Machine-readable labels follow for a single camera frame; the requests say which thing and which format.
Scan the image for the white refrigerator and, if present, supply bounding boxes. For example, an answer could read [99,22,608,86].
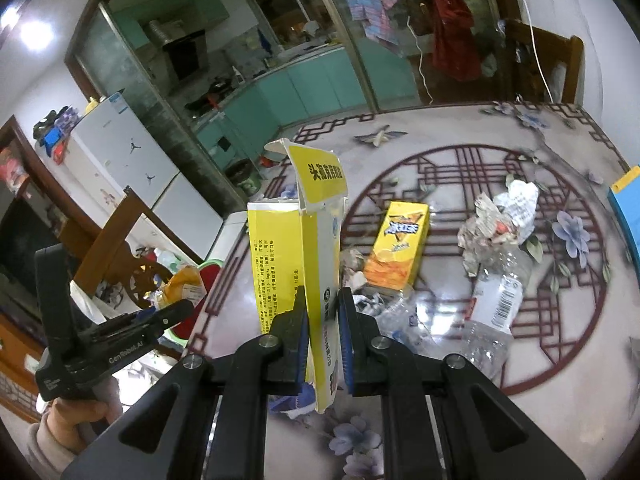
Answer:
[69,91,224,261]

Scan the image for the blue cardboard box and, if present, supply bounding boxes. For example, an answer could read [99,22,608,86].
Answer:
[607,165,640,261]

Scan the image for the clear bottle with white label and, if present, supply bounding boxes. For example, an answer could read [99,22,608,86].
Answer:
[459,247,535,382]

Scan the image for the white charging cable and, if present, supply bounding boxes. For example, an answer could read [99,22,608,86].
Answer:
[406,2,434,104]

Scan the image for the carved wooden chair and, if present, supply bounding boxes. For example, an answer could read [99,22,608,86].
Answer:
[72,186,202,312]

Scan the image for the black range hood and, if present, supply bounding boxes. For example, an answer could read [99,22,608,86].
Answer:
[162,30,209,82]

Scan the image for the crushed clear plastic bottle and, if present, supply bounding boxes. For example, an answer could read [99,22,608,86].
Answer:
[357,284,437,357]

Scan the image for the long white cable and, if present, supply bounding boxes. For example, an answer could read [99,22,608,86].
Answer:
[514,0,559,104]

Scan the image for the teal kitchen cabinets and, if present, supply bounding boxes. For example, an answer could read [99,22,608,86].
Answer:
[194,47,372,172]

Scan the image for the floral printed tablecloth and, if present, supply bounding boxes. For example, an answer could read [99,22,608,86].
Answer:
[187,101,640,480]

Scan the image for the plain wooden chair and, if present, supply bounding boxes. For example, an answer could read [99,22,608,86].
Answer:
[504,19,585,107]

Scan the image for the red garment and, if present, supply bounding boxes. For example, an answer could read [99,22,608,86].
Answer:
[427,0,484,82]

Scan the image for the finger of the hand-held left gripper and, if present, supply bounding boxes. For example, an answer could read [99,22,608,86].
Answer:
[107,299,195,343]
[92,308,162,332]

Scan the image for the person's left hand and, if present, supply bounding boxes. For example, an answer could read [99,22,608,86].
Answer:
[47,377,123,442]

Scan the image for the colourful toy clutter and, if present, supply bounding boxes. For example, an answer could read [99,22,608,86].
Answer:
[32,105,85,164]

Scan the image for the small crumpled wrapper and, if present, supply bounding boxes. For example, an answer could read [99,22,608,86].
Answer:
[340,247,372,293]

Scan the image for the yellow plastic bag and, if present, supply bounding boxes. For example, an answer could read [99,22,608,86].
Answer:
[150,266,207,311]

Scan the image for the yellow white medicine box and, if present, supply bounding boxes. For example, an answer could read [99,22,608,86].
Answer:
[247,138,351,415]

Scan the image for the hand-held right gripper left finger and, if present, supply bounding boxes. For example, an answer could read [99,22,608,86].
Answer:
[60,287,313,480]

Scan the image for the blue white wrapper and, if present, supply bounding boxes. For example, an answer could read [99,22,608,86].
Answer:
[269,385,317,419]

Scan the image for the red basin with green rim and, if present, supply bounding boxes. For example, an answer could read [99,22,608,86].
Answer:
[169,258,227,347]

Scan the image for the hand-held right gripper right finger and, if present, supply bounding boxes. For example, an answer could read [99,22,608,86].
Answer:
[336,287,587,480]

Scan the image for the green trash can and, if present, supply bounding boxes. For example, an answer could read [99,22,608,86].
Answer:
[225,159,262,197]

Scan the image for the ceiling light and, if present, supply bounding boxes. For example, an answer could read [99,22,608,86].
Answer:
[19,19,55,52]

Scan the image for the orange yellow snack box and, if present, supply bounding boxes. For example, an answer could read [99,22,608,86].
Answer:
[362,201,431,293]

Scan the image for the white paper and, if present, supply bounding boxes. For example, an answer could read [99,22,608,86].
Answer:
[457,180,541,277]

